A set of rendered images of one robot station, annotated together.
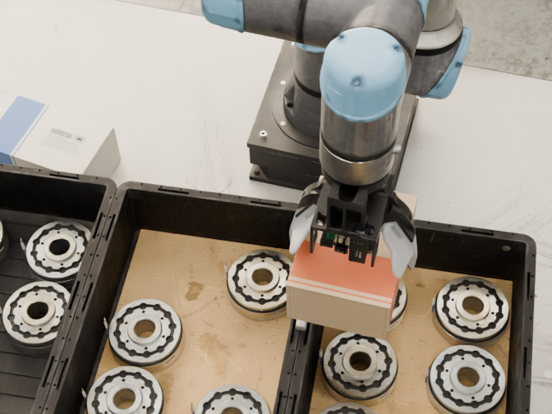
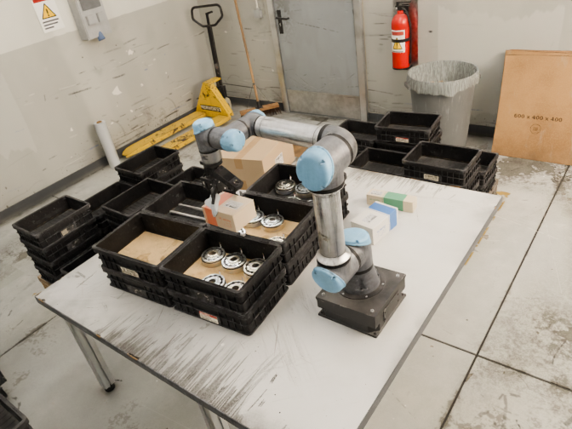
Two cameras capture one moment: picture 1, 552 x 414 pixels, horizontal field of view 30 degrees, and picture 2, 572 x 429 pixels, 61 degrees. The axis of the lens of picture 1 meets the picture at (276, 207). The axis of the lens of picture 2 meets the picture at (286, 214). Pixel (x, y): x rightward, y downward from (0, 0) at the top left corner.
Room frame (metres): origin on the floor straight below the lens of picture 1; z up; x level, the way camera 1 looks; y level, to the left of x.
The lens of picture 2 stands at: (1.52, -1.46, 2.05)
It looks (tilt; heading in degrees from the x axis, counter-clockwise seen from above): 33 degrees down; 114
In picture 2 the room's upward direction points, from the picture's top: 10 degrees counter-clockwise
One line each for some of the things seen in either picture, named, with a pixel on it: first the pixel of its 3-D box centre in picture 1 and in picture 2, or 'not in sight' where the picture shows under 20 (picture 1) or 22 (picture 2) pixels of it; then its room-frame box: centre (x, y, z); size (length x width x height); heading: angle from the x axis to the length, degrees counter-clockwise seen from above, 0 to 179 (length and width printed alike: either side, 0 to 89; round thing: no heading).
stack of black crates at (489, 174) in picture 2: not in sight; (461, 172); (1.46, 1.75, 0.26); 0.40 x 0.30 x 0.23; 163
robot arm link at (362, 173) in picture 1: (360, 147); (210, 156); (0.64, -0.09, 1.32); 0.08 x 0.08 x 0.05
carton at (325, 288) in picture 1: (352, 256); (229, 211); (0.66, -0.09, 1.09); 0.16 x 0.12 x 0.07; 163
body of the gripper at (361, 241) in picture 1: (352, 200); (214, 174); (0.63, -0.08, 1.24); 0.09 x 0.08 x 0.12; 163
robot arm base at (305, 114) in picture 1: (328, 85); (358, 271); (1.14, -0.09, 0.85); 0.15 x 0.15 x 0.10
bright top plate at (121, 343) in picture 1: (144, 330); (272, 220); (0.69, 0.19, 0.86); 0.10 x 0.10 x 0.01
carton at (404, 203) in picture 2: not in sight; (391, 200); (1.15, 0.60, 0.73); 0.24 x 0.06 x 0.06; 167
